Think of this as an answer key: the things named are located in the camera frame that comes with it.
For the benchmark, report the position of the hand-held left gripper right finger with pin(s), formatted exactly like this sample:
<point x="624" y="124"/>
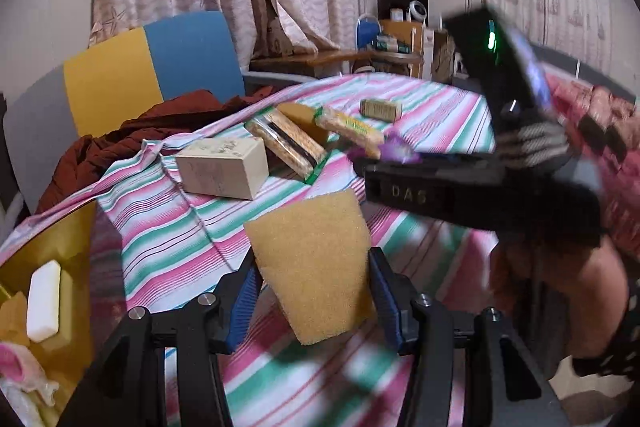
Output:
<point x="387" y="302"/>

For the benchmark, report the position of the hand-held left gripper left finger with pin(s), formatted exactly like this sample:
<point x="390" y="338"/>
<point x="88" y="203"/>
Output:
<point x="242" y="307"/>

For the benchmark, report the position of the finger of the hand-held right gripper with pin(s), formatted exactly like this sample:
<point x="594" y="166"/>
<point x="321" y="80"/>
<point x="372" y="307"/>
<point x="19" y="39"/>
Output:
<point x="380" y="166"/>
<point x="460" y="158"/>

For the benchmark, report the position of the purple snack packet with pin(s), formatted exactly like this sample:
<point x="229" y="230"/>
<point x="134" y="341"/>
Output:
<point x="395" y="151"/>

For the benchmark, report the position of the green yellow cracker packet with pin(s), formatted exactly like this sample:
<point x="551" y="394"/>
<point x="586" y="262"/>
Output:
<point x="350" y="129"/>

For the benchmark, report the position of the small green carton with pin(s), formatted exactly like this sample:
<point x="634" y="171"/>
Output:
<point x="381" y="109"/>

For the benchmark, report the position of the yellow sponge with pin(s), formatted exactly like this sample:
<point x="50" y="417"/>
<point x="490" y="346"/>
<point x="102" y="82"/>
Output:
<point x="302" y="117"/>
<point x="310" y="257"/>
<point x="12" y="309"/>
<point x="59" y="337"/>

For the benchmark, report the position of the dark striped cracker packet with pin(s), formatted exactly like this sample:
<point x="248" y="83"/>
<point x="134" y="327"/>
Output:
<point x="285" y="142"/>

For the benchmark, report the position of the beige carton box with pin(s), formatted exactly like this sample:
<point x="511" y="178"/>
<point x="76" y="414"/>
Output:
<point x="220" y="167"/>

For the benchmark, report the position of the white soap bar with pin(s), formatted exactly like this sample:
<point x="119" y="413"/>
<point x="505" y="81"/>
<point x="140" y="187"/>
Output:
<point x="44" y="302"/>

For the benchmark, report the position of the gold tin box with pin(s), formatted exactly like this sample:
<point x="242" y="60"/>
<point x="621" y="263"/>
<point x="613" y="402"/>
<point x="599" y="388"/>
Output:
<point x="55" y="237"/>

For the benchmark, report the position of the white plastic wrapper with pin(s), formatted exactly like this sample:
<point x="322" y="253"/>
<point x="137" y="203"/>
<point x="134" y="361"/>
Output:
<point x="20" y="407"/>

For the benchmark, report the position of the person's right forearm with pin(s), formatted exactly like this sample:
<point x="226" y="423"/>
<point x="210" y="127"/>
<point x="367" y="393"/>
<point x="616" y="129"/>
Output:
<point x="560" y="287"/>

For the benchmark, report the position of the cardboard box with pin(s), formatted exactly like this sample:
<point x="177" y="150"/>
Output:
<point x="442" y="57"/>

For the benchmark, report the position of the striped tablecloth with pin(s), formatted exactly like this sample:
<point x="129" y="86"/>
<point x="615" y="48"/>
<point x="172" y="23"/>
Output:
<point x="165" y="227"/>

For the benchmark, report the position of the green white carton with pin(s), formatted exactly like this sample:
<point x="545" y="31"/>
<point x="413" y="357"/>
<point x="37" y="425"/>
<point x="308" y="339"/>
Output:
<point x="392" y="44"/>

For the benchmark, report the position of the red patterned blanket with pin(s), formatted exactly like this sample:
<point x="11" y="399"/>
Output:
<point x="600" y="117"/>

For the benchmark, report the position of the blue plastic container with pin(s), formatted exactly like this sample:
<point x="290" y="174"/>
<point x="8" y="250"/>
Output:
<point x="367" y="32"/>

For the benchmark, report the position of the white round appliance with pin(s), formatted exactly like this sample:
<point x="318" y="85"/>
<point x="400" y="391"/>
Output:
<point x="417" y="11"/>

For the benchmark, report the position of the printed paper bag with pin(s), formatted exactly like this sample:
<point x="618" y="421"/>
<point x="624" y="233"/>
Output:
<point x="287" y="39"/>

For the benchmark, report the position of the dark wooden shelf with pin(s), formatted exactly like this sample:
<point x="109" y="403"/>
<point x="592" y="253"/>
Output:
<point x="395" y="2"/>

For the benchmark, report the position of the brown quilted jacket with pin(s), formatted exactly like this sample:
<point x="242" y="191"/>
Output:
<point x="100" y="142"/>

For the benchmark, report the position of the grey yellow blue chair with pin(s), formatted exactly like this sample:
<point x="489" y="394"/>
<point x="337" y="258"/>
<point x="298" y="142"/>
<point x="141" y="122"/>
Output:
<point x="190" y="52"/>

